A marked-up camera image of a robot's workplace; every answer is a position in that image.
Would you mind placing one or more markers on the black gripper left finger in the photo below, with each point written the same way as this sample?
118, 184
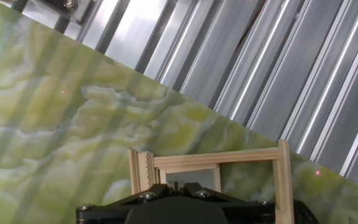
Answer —
154, 193

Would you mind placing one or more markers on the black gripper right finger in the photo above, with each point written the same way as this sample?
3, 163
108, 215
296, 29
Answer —
197, 192

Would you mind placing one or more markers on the wooden sliding window sash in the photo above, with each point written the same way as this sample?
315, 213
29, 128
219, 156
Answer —
191, 168

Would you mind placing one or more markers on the green marble pattern mat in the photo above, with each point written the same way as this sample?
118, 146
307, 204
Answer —
73, 124

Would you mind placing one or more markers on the black C-clamp with steel screw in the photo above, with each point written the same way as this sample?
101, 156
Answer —
303, 214

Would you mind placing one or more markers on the wooden model window frame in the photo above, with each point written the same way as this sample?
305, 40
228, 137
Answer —
283, 174

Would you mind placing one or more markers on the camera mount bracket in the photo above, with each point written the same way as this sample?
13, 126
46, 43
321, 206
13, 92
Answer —
70, 7

